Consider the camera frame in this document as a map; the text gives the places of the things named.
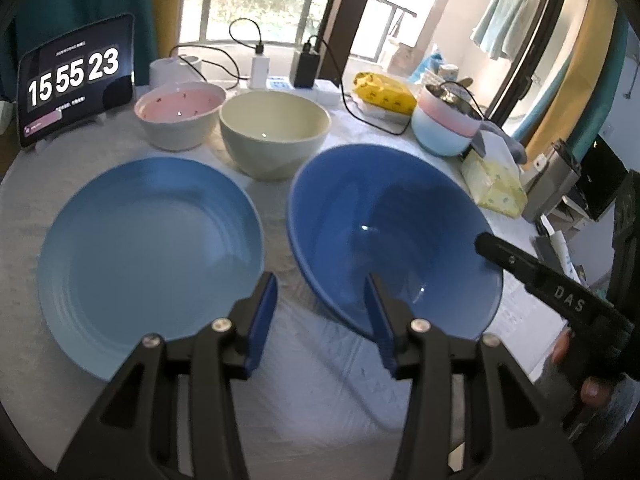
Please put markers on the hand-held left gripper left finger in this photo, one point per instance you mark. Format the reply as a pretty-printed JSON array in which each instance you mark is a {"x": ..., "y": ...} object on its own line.
[{"x": 262, "y": 320}]

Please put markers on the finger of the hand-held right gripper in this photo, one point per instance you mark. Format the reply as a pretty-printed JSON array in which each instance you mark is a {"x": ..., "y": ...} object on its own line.
[{"x": 530, "y": 272}]

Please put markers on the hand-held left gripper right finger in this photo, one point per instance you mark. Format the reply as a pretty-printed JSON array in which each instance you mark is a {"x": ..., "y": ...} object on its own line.
[{"x": 380, "y": 330}]

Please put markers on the dark blue bowl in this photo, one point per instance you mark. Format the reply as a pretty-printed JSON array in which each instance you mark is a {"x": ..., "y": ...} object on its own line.
[{"x": 380, "y": 210}]

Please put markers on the light blue plate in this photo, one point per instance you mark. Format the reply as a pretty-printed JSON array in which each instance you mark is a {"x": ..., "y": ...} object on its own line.
[{"x": 150, "y": 260}]

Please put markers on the cream bowl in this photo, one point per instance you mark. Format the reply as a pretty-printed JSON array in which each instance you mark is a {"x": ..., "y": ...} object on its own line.
[{"x": 272, "y": 115}]

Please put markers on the pink strawberry print bowl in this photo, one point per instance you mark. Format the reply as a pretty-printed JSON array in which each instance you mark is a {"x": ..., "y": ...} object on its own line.
[{"x": 180, "y": 105}]

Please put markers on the person's right hand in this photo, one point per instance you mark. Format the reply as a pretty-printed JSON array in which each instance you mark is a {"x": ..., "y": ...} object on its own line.
[{"x": 595, "y": 392}]

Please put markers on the printed paper sheet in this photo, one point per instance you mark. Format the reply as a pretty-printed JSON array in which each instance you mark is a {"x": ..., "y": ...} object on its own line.
[{"x": 525, "y": 320}]

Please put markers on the white tablecloth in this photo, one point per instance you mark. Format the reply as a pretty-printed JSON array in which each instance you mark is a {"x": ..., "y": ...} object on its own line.
[{"x": 300, "y": 385}]

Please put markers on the yellow tissue pack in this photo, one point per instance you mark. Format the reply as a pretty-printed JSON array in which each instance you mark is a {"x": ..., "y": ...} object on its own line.
[{"x": 495, "y": 185}]

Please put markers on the black box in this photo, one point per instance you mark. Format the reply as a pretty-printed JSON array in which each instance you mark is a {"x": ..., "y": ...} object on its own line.
[{"x": 600, "y": 175}]

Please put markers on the grey cloth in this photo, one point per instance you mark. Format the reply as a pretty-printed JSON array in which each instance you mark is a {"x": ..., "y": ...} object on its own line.
[{"x": 515, "y": 150}]

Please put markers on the pink steel bowl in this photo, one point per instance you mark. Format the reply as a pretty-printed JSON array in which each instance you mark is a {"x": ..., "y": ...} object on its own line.
[{"x": 450, "y": 115}]

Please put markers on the white tray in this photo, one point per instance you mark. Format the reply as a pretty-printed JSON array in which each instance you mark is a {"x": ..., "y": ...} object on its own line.
[{"x": 380, "y": 112}]

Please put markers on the blue bag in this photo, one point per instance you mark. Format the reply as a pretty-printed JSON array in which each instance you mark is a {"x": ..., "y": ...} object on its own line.
[{"x": 425, "y": 67}]

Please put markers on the yellow wipes packet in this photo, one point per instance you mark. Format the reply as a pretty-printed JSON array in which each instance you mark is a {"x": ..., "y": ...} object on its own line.
[{"x": 385, "y": 92}]

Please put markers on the white power strip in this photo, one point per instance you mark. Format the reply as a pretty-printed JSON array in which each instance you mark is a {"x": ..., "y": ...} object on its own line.
[{"x": 320, "y": 91}]

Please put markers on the white charger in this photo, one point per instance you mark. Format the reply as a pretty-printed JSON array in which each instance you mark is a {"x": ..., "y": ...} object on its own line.
[{"x": 260, "y": 67}]

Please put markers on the light blue hanging towel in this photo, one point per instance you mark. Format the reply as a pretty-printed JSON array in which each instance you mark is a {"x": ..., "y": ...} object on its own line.
[{"x": 502, "y": 20}]

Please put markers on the black charger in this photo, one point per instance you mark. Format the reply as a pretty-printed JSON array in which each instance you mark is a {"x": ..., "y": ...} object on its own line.
[{"x": 305, "y": 67}]

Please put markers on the white desk lamp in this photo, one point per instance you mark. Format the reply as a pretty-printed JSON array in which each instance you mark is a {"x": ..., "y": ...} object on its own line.
[{"x": 170, "y": 72}]

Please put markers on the black tablet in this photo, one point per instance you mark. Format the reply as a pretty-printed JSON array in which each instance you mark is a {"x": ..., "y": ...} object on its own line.
[{"x": 75, "y": 75}]

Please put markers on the yellow curtain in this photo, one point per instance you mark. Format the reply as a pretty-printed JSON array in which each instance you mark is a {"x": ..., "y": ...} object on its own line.
[{"x": 167, "y": 0}]

